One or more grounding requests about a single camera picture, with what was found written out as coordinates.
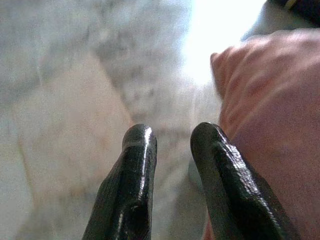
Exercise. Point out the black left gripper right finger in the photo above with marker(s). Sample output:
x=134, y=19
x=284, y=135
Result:
x=225, y=180

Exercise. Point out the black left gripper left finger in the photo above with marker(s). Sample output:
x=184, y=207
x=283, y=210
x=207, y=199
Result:
x=132, y=180

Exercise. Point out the pink dotted pillow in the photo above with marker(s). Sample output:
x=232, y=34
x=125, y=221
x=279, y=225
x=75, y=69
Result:
x=275, y=105

